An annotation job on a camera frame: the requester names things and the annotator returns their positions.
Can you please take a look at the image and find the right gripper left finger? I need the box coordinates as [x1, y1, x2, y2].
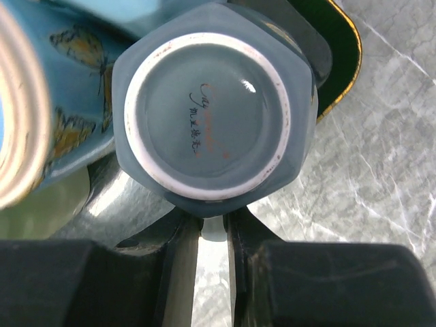
[1, 213, 201, 326]

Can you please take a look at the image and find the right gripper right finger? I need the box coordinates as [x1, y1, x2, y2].
[224, 208, 435, 326]

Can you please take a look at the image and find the grey-blue hexagonal mug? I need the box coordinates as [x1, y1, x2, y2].
[112, 1, 333, 246]

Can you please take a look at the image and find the green ceramic mug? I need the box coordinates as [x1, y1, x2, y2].
[1, 168, 90, 240]

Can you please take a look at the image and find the blue butterfly mug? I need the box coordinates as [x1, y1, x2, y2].
[0, 0, 205, 211]

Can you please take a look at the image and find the black gold-rimmed tray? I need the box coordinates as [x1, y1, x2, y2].
[231, 0, 362, 124]

